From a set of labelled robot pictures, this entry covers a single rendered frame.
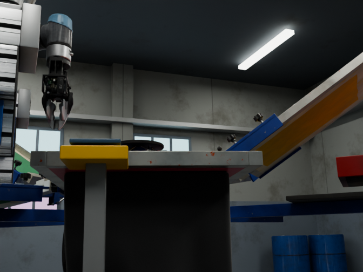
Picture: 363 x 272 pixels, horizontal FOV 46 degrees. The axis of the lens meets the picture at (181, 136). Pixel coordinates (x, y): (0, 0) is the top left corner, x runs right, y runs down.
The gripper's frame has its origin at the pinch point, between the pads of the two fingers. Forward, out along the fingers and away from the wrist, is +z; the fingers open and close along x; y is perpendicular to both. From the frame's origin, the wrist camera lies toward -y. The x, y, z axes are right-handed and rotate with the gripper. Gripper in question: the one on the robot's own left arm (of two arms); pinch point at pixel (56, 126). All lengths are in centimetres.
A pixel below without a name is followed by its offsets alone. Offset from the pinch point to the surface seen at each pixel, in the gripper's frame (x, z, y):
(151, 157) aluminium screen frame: 27.5, 14.4, 22.6
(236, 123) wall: 194, -153, -515
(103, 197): 17, 26, 42
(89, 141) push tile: 14.2, 15.7, 44.8
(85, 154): 14, 19, 46
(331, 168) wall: 342, -76, -504
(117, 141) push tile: 20, 16, 45
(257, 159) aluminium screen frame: 55, 15, 23
